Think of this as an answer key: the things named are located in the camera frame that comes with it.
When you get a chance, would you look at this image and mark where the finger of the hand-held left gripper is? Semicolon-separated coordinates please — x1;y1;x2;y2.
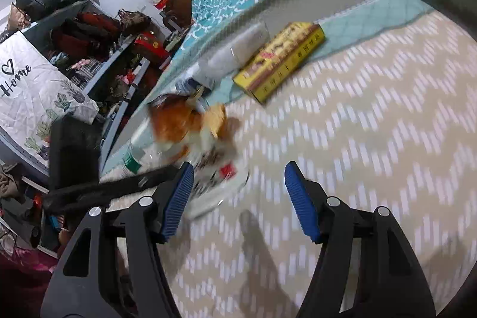
44;163;184;217

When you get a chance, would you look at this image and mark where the white quilted printed cloth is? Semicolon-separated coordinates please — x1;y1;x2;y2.
0;30;99;167

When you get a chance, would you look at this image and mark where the green label plastic bottle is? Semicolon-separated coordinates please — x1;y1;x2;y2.
121;117;179;184

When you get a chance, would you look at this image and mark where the zigzag patterned bed cover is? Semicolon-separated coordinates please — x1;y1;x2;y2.
100;0;477;318

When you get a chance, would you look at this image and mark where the brown handbag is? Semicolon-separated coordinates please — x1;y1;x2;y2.
118;10;151;35

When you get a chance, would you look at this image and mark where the clear printed plastic wrapper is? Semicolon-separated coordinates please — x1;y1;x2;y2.
186;139;250;220

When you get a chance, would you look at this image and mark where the red gift box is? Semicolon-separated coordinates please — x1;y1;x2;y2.
134;33;170;60

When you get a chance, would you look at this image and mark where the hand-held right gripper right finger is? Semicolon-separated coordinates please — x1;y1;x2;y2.
284;161;436;318

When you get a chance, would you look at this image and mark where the clear plastic bottle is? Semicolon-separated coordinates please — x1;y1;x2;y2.
197;23;270;86

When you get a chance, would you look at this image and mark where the dark red bag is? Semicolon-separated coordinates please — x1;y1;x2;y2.
50;13;122;58

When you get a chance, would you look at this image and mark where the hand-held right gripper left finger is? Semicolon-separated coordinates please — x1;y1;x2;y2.
40;162;195;318

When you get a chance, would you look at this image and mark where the yellow cardboard box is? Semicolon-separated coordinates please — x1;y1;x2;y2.
233;22;326;104

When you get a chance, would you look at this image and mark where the grey metal shelf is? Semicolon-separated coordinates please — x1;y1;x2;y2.
0;0;176;259

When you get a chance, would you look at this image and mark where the blue white wrapper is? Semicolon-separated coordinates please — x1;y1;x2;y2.
175;74;209;99

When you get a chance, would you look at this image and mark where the orange snack bag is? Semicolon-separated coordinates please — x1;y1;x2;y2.
148;94;243;162

